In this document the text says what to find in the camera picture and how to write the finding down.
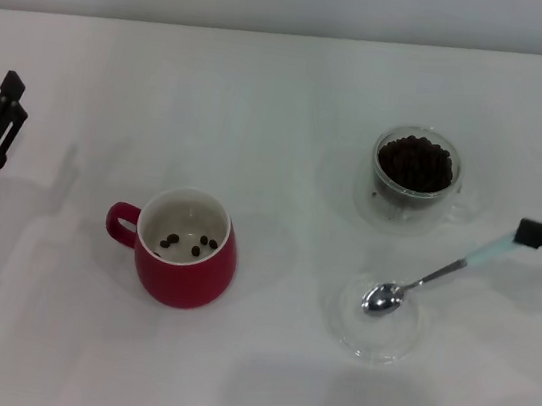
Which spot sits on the red ceramic mug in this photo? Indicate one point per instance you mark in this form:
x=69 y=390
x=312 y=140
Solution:
x=184 y=282

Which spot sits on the coffee beans pile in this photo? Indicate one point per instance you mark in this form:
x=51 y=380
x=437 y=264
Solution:
x=412 y=165

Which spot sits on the loose coffee bean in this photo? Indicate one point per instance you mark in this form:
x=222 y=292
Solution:
x=163 y=244
x=204 y=240
x=213 y=244
x=173 y=239
x=195 y=251

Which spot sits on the clear glass saucer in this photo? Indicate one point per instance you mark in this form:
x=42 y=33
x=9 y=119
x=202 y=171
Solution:
x=371 y=348
x=399 y=226

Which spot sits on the double wall glass cup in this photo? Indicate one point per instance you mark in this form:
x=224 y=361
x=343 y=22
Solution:
x=381 y=190

